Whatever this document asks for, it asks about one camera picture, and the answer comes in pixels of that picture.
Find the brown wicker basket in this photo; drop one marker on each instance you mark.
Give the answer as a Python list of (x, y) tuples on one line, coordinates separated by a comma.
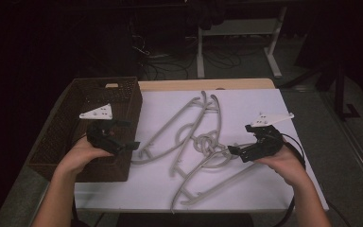
[(60, 132)]

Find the person's right hand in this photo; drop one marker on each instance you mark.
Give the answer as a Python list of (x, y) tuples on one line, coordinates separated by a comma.
[(288, 167)]

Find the white metal desk frame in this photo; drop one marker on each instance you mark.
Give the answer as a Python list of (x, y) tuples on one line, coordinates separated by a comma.
[(242, 26)]

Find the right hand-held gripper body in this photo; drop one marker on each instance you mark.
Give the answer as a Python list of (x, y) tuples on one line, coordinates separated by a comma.
[(266, 143)]

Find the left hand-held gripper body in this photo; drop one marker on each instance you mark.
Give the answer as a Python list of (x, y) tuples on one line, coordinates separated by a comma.
[(102, 138)]

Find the person's left hand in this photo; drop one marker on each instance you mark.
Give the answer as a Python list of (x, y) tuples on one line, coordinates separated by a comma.
[(78, 157)]

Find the white table cover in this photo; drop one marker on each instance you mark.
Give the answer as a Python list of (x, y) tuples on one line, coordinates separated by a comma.
[(258, 195)]

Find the black metal stand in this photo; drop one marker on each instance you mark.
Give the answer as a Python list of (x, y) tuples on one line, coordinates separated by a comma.
[(340, 94)]

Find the dark hanging cloth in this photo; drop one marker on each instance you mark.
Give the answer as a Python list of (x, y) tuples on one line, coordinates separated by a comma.
[(206, 14)]

